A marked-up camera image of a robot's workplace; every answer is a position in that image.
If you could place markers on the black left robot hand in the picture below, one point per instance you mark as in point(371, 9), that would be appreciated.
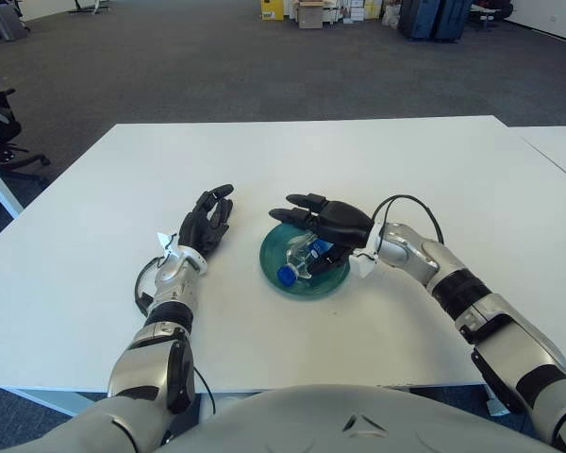
point(203, 229)

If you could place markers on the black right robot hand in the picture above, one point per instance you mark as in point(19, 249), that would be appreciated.
point(344, 224)

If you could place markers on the clear bottle with blue cap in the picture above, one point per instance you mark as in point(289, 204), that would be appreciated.
point(299, 262)

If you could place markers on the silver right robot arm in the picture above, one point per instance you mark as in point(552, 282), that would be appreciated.
point(500, 330)

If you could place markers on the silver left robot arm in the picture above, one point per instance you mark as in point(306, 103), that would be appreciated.
point(139, 358)

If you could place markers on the green round plate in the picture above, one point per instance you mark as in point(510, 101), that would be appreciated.
point(276, 247)

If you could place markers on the grey robot torso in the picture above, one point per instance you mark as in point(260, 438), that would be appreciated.
point(283, 420)

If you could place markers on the white side desk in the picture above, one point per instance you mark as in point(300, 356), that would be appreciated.
point(1, 186)

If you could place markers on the brown cardboard box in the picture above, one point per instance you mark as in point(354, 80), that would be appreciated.
point(310, 18)

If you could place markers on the white plastic bag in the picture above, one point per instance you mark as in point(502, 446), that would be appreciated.
point(391, 16)

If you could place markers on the stack of white boxes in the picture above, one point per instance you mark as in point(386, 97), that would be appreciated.
point(363, 9)

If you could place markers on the blue hard suitcase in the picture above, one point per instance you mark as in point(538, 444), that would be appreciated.
point(420, 19)

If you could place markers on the yellow cardboard box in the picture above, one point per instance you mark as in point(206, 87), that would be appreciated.
point(272, 9)

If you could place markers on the dark navy suitcase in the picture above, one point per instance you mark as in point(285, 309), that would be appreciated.
point(453, 20)

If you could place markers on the white table leg foot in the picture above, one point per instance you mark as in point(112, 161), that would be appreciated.
point(496, 403)

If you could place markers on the black and white chair base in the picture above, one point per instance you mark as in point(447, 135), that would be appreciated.
point(90, 5)

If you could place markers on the distant black chair and desk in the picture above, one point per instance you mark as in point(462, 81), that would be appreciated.
point(493, 13)

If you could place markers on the grey storage bin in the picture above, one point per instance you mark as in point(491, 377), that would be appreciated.
point(7, 23)

